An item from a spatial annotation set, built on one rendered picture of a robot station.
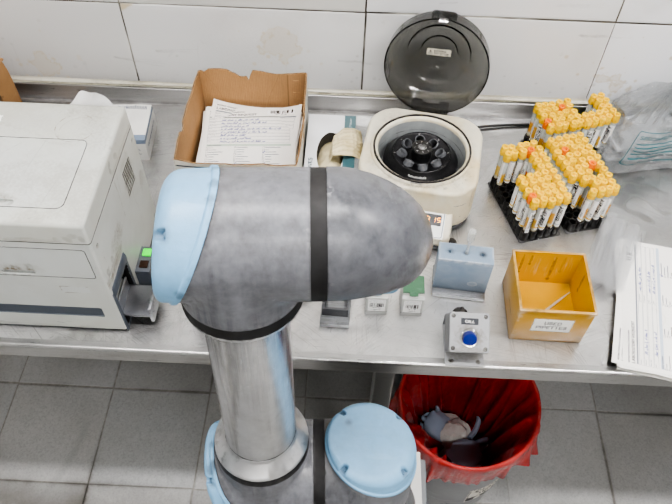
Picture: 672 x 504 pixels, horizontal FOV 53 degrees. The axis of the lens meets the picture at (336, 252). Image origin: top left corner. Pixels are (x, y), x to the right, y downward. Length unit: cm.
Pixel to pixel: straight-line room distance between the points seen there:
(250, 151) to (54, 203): 50
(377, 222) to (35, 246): 71
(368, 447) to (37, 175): 66
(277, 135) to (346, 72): 23
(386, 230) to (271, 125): 100
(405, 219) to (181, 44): 111
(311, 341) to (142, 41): 78
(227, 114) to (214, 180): 101
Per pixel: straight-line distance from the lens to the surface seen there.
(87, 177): 114
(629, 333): 136
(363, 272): 55
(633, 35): 163
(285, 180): 55
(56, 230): 110
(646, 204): 160
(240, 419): 76
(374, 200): 55
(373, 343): 125
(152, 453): 215
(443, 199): 134
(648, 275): 145
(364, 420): 89
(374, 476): 86
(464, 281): 130
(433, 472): 170
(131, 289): 131
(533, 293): 135
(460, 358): 125
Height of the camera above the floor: 195
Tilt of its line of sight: 52 degrees down
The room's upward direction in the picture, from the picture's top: 1 degrees clockwise
